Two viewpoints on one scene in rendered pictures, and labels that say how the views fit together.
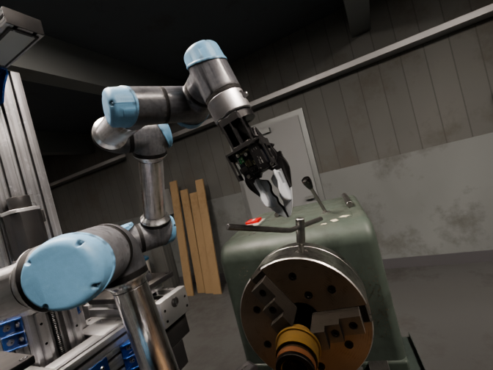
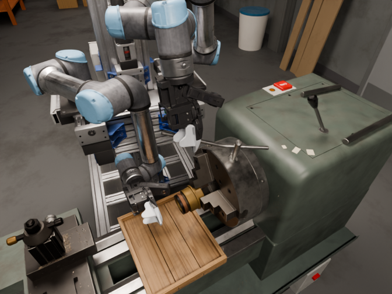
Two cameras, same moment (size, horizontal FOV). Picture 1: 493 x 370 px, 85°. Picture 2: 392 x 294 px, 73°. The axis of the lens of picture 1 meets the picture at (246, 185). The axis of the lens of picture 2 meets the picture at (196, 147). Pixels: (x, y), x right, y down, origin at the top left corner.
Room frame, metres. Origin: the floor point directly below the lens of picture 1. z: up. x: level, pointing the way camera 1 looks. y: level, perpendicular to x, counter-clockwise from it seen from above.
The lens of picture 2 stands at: (0.12, -0.43, 1.84)
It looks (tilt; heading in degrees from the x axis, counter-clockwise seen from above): 41 degrees down; 42
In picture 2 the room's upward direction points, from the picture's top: straight up
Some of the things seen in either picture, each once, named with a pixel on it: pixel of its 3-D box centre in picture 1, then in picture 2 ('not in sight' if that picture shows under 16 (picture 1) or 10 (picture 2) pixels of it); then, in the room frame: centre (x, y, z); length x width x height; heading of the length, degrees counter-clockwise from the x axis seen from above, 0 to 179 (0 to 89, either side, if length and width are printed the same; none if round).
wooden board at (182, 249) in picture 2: not in sight; (168, 238); (0.45, 0.02, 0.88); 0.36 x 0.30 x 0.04; 72
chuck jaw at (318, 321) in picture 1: (340, 323); (222, 206); (0.59, -0.13, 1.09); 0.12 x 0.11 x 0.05; 72
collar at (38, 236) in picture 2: not in sight; (36, 231); (0.12, 0.21, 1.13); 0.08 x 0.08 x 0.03
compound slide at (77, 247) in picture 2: not in sight; (61, 249); (0.14, 0.20, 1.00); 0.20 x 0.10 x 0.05; 162
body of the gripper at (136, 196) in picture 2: not in sight; (139, 194); (0.43, 0.13, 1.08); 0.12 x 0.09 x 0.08; 71
